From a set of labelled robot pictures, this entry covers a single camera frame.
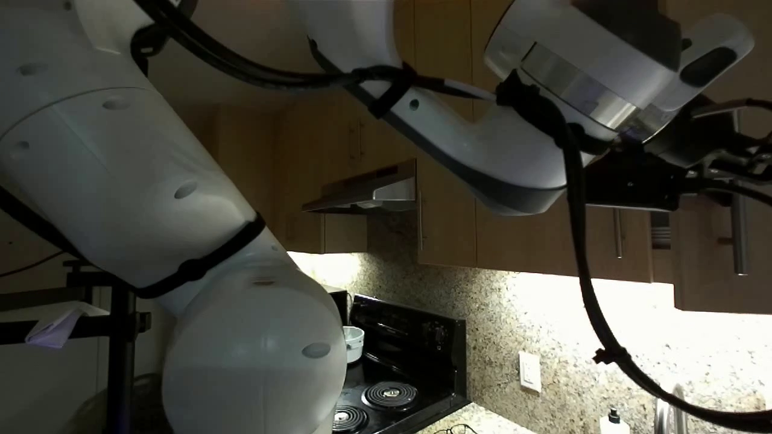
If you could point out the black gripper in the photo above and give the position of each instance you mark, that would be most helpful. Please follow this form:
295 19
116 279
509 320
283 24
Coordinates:
635 180

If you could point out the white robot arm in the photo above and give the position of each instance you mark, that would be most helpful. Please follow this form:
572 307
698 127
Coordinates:
122 159

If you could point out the cabinet interior with shelves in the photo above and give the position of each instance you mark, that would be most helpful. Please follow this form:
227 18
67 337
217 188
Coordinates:
663 241

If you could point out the narrow wooden cabinet door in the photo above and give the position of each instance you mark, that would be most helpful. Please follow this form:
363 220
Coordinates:
447 232

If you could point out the wooden cabinet above hood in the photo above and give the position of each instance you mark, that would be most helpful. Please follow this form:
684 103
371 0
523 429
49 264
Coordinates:
322 159

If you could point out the chrome faucet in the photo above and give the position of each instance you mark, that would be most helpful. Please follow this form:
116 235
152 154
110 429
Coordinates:
665 417

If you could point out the white soap bottle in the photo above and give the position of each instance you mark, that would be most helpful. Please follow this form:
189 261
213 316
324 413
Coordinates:
614 423

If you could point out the black stove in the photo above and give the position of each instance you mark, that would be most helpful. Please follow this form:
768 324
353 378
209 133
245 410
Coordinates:
419 337

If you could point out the steel range hood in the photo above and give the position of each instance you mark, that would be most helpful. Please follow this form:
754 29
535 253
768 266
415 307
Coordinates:
378 194

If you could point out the large round stove burner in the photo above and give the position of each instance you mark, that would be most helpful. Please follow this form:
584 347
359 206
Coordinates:
391 393

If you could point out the white cup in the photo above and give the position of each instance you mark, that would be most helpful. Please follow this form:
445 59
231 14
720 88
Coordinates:
356 340

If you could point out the small round stove burner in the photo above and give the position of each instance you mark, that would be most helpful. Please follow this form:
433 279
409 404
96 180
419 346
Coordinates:
350 419

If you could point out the black horizontal clamp bar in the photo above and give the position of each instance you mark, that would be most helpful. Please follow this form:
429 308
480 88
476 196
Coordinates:
85 277
129 324

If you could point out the white paper sheet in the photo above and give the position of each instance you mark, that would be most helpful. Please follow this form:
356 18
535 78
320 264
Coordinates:
61 325

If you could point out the white wall outlet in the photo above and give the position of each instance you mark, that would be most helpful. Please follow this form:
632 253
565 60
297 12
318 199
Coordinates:
530 372

